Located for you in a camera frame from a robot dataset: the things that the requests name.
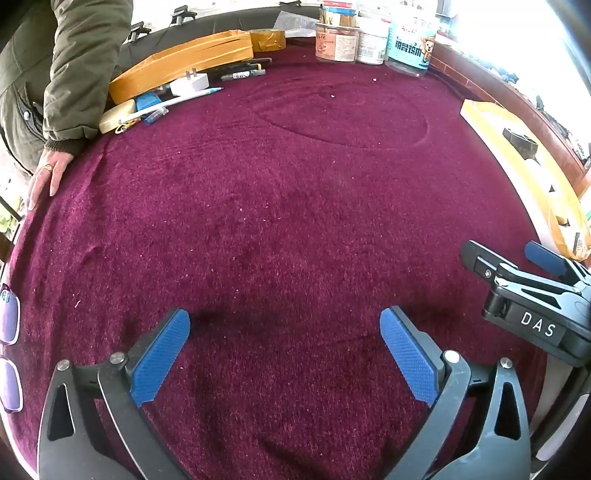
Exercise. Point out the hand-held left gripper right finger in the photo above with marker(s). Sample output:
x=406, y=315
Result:
x=408, y=360

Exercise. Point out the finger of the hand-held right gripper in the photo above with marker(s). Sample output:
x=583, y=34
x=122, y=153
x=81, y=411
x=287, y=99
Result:
x=545, y=257
x=480, y=258

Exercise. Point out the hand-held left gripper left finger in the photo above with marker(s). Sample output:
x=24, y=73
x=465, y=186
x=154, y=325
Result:
x=159, y=360

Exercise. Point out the narrow yellow cardboard box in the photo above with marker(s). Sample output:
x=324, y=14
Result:
x=489, y=120

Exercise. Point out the brick pattern wooden panel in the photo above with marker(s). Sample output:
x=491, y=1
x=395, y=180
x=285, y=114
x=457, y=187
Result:
x=480, y=78

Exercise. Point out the pile of dark small items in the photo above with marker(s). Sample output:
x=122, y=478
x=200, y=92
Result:
x=508, y=74

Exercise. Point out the large jar blue label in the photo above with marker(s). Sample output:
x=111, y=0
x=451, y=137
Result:
x=411, y=46

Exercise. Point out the white plastic jar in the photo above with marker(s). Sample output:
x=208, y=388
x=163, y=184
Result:
x=371, y=44

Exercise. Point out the cream eraser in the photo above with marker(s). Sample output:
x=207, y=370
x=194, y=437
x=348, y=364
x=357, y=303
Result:
x=117, y=117

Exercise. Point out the clear jar orange label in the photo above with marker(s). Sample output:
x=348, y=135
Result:
x=337, y=44

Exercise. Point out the blue flat box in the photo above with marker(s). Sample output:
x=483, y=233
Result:
x=148, y=100

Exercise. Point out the light blue pen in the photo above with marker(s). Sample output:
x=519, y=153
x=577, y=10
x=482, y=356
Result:
x=184, y=98

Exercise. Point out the white charger plug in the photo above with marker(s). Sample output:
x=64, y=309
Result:
x=189, y=84

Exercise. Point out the small jar red lid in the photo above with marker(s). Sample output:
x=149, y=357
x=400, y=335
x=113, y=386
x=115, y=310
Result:
x=339, y=14

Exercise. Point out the black pen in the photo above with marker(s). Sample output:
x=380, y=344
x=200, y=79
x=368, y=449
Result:
x=261, y=61
x=231, y=69

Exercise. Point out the black marker white label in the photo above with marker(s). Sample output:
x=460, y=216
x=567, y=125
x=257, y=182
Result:
x=242, y=74

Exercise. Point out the clear plastic bag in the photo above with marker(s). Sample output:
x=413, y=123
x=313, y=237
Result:
x=295, y=23

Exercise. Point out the large yellow taped box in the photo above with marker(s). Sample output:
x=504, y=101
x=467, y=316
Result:
x=184, y=60

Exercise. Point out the brown tape roll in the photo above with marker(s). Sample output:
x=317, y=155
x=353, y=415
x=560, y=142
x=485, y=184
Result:
x=268, y=40

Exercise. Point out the black clamp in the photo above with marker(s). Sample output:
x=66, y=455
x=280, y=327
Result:
x=138, y=32
x=182, y=14

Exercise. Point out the black sofa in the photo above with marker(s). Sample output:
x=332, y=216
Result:
x=221, y=23

